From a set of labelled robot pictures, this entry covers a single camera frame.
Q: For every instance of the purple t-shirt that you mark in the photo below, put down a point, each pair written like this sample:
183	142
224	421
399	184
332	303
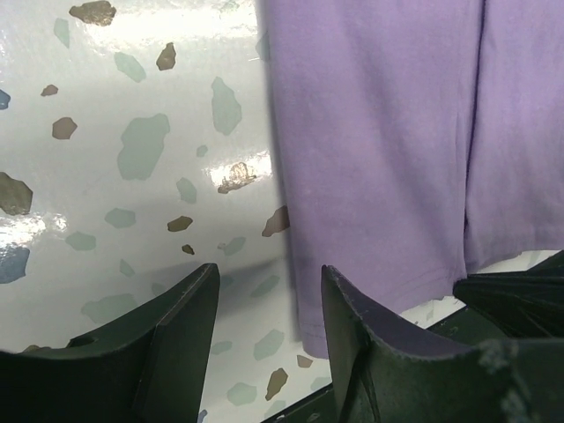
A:
418	140

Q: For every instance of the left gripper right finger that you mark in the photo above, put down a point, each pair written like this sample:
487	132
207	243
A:
386	369

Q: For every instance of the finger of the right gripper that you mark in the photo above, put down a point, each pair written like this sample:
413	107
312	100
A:
523	304

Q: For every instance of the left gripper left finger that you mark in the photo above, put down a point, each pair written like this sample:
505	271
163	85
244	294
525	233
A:
148	365

